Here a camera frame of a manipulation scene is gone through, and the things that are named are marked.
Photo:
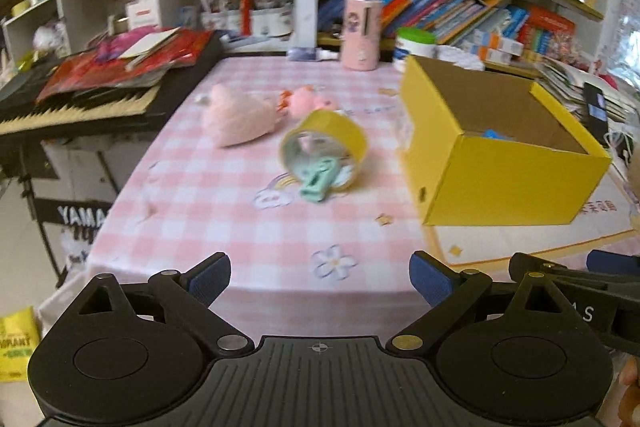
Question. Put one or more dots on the black phone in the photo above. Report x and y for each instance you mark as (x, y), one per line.
(596, 107)

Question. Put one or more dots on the stack of red papers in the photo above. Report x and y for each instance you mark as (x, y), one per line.
(100, 72)

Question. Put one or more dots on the pink humidifier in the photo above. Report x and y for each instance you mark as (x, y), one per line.
(360, 37)

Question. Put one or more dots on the black keyboard stand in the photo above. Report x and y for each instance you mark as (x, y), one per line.
(75, 214)

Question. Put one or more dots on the yellow tape roll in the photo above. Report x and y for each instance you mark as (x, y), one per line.
(330, 124)

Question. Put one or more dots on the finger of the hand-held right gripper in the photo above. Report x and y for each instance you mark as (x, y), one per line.
(612, 262)
(570, 277)

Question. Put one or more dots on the blue item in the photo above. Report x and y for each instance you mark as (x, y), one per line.
(500, 135)

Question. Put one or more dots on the white quilted cloth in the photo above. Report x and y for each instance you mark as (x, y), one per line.
(457, 57)

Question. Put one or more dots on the beige booklet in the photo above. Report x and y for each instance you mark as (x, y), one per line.
(150, 42)

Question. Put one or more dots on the white box red label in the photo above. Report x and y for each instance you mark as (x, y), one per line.
(142, 14)

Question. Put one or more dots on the white orange-edged board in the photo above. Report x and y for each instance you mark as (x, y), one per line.
(525, 242)

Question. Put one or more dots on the row of colourful books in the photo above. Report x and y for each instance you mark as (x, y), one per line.
(425, 2)

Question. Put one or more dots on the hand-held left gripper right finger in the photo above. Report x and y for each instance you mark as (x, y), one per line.
(429, 281)

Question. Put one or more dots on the pink plush heart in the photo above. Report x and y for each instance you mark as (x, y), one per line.
(235, 117)

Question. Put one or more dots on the yellow bag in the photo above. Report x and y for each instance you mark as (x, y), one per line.
(17, 342)

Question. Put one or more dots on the mint green clip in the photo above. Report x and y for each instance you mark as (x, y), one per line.
(317, 181)

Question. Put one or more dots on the stack of magazines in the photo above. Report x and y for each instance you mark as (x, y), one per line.
(565, 82)

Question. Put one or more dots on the white jar green lid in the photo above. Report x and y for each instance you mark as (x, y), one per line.
(412, 52)

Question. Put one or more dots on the pink plush chick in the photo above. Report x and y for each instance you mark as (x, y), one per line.
(302, 102)

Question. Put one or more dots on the row of small boxes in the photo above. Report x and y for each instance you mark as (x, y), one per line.
(535, 32)

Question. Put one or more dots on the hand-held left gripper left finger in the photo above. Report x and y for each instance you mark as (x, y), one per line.
(210, 281)

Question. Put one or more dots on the black keyboard piano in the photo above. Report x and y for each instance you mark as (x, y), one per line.
(172, 102)

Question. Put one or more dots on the yellow cardboard box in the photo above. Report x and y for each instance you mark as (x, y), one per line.
(500, 187)

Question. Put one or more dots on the red ornament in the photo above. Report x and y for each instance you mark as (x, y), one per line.
(246, 9)

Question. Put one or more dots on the pink checked tablecloth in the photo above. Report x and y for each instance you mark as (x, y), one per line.
(210, 187)

